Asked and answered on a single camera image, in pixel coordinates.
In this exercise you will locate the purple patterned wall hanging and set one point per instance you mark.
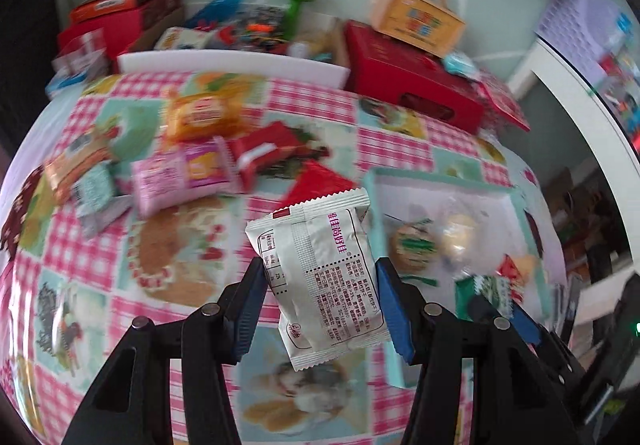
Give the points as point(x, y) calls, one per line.
point(585, 33)

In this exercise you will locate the clear red plastic box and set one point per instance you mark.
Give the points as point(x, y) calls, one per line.
point(81, 61)

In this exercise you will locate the dark colourful snack bag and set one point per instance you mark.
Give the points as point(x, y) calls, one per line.
point(255, 28)

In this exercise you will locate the green wrapped round cookie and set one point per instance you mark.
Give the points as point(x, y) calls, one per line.
point(412, 248)

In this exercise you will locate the red patterned box lid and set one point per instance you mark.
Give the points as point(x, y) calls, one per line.
point(500, 106)

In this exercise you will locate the green white snack packet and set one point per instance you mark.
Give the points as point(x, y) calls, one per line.
point(482, 294)

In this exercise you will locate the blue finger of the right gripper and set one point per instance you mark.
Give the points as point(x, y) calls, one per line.
point(481, 310)

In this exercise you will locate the red patterned flat packet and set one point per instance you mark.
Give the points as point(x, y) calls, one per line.
point(315, 181)

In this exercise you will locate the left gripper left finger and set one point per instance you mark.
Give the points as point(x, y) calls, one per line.
point(241, 304)

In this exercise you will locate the red snack packet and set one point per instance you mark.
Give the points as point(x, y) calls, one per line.
point(515, 278)

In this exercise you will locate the large red gift box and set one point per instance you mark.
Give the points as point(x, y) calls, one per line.
point(401, 75)

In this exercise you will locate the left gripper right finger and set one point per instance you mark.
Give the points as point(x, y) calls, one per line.
point(402, 307)

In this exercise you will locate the white foam tray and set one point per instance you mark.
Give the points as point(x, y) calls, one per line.
point(510, 229)

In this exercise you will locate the red white wrapped snack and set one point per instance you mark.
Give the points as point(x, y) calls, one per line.
point(262, 148)

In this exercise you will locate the white table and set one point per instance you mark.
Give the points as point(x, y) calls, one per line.
point(609, 145)

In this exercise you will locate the checkered picture tablecloth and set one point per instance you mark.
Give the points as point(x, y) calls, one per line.
point(67, 298)

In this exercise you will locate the red boxes stack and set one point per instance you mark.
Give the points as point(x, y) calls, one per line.
point(118, 27)

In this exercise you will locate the white foam board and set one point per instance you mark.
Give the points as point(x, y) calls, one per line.
point(239, 62)

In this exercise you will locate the orange brown biscuit packet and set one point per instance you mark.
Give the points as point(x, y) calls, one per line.
point(86, 151)

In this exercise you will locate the white round cake packet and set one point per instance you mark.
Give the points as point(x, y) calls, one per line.
point(459, 231)

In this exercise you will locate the green dumbbell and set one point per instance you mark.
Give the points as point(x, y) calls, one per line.
point(291, 17)

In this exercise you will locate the yellow pudding jelly cup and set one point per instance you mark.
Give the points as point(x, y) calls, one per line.
point(526, 266)

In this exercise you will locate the white silver snack packet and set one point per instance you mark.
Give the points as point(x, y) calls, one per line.
point(320, 268)

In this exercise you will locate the yellow soft bread packet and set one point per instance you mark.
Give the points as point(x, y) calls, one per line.
point(202, 116)

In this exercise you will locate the pink swiss roll packet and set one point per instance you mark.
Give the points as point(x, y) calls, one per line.
point(183, 174)

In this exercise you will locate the cardboard box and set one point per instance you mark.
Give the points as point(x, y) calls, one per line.
point(320, 38)

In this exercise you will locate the light blue tissue packet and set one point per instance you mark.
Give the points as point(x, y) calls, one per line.
point(459, 64)

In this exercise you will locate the yellow children's day box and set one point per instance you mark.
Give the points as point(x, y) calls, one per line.
point(428, 25)

